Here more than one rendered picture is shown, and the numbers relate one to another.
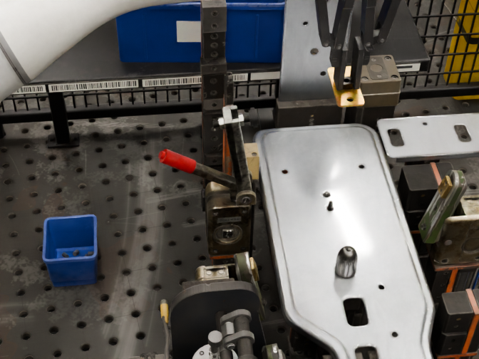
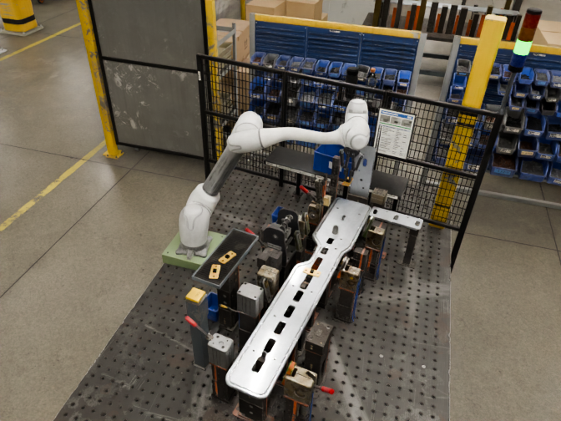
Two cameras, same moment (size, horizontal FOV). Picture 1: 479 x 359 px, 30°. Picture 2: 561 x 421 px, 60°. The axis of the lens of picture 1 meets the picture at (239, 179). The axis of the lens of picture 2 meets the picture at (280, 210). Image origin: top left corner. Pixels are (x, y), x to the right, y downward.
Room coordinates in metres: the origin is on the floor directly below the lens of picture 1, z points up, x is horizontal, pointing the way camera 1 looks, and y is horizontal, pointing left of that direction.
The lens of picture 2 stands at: (-1.03, -0.94, 2.64)
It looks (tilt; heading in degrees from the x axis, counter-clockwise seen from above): 37 degrees down; 31
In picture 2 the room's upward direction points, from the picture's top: 2 degrees clockwise
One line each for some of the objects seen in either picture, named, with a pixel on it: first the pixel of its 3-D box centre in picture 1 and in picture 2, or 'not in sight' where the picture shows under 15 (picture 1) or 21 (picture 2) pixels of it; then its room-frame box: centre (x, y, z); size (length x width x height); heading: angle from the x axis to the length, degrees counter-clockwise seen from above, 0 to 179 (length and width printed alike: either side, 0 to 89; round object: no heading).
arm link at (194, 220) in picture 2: not in sight; (194, 222); (0.56, 0.58, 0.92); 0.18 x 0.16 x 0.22; 28
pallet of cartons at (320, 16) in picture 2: not in sight; (289, 37); (4.87, 2.55, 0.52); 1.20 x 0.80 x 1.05; 13
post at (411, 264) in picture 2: not in sight; (411, 244); (1.18, -0.50, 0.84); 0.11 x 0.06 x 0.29; 98
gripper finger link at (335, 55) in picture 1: (329, 49); not in sight; (0.97, -0.12, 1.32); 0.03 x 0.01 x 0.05; 98
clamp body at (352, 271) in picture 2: not in sight; (346, 294); (0.59, -0.37, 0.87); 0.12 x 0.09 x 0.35; 98
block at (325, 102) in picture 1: (304, 159); (355, 215); (1.24, -0.12, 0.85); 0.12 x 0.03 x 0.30; 98
